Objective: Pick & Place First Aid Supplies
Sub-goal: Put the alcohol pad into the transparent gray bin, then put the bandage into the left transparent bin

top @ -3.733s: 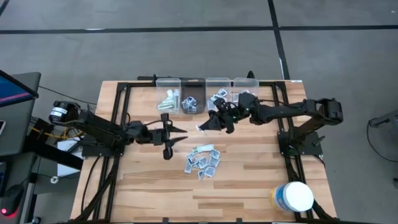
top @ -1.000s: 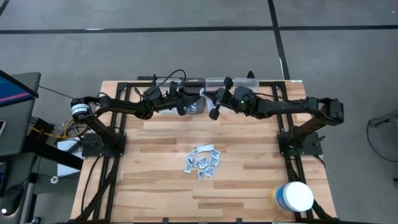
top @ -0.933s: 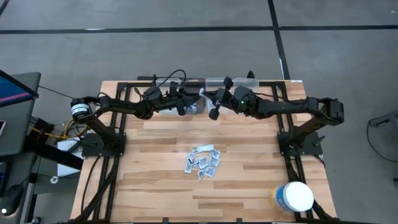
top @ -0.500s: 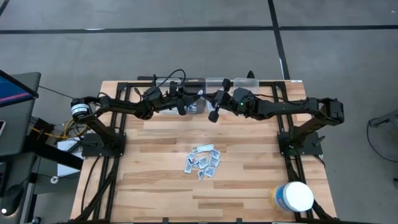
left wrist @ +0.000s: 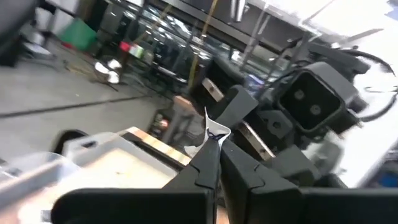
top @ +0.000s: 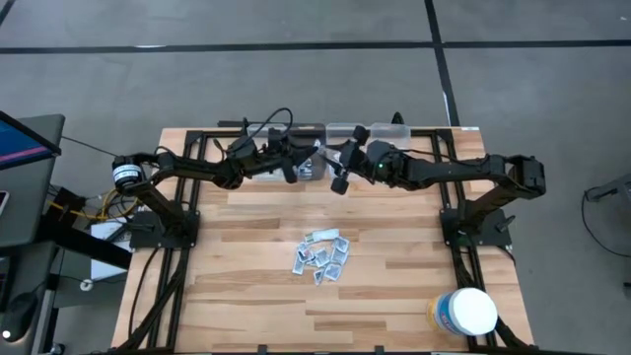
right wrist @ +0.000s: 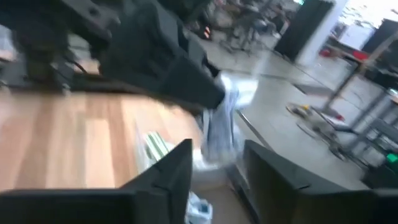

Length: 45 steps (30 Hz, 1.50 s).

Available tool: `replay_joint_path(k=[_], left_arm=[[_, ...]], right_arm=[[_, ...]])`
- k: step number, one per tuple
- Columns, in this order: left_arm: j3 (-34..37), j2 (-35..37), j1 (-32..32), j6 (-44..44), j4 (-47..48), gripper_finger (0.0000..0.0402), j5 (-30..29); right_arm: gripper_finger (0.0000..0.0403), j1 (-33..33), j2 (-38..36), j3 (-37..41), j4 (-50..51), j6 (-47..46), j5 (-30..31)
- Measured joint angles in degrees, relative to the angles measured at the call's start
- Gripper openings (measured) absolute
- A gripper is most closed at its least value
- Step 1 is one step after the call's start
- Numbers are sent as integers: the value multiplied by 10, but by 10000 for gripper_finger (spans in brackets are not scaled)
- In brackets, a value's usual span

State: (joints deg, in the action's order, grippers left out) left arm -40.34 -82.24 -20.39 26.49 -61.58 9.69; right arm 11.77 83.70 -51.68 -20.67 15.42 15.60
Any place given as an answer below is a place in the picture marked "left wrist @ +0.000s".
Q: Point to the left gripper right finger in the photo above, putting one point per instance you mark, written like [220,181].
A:
[248,186]

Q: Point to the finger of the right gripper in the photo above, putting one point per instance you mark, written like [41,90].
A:
[292,166]
[236,105]

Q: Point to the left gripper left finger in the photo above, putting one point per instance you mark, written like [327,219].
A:
[202,174]

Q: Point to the small white printed packet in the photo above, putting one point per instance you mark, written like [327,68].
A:
[214,127]

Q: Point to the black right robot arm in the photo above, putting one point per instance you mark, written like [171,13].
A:
[339,59]

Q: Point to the green storage box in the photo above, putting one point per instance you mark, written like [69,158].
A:
[79,34]

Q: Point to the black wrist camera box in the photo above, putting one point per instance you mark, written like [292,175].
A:
[311,101]

